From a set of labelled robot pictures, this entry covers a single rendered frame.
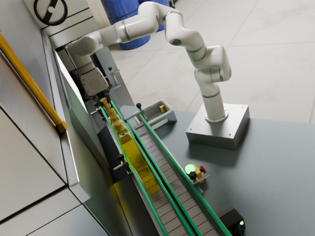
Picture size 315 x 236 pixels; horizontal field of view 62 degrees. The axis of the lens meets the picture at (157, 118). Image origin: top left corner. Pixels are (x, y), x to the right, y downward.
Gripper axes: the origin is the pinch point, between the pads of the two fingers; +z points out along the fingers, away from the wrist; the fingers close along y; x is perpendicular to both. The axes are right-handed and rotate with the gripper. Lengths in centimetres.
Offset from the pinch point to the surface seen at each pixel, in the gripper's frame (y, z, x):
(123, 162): -5.4, 25.6, -12.9
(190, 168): 19.2, 40.4, -21.4
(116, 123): -0.2, 7.0, -16.5
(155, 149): 10.7, 32.7, -3.5
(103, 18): 81, -54, 475
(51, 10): -2, -54, 80
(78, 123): -12.8, -1.1, -19.6
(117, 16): 88, -43, 356
